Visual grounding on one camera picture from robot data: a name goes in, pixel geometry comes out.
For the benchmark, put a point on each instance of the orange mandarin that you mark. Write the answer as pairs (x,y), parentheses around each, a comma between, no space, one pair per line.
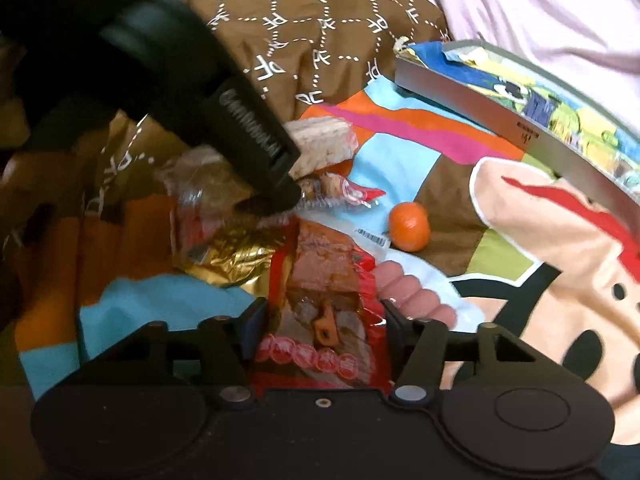
(410,227)

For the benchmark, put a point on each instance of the grey shallow cardboard box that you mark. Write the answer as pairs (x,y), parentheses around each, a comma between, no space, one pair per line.
(475,100)

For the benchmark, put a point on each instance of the red snack packet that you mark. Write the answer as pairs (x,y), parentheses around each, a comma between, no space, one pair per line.
(320,280)

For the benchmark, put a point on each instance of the clear cookie packet red ends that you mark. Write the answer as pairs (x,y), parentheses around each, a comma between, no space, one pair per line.
(325,187)

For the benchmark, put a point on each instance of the gold foil snack packet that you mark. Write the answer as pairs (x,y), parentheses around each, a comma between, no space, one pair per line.
(230,260)

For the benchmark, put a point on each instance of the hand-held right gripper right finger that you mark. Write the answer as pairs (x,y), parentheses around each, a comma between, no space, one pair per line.
(392,322)

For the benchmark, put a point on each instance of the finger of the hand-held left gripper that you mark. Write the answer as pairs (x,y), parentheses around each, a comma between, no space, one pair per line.
(277,197)

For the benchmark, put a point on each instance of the pink hanging sheet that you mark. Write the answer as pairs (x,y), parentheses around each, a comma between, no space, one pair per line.
(525,0)

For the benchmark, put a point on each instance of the pink sausage packet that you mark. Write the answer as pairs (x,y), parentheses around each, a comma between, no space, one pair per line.
(415,290)

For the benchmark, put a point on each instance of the rice cracker bar packet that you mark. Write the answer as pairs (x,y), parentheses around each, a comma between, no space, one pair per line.
(325,142)

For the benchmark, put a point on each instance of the colourful cartoon blanket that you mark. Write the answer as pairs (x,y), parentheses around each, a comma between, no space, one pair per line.
(550,260)

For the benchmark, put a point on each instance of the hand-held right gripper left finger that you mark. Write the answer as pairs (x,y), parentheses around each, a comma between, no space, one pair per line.
(256,322)

